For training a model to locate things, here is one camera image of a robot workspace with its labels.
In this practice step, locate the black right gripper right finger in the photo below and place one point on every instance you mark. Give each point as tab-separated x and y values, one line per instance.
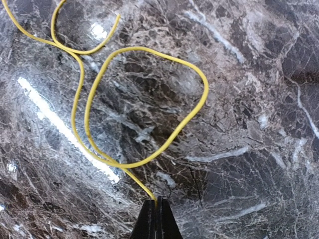
166	227

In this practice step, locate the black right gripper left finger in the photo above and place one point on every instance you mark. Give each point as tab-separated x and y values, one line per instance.
144	227

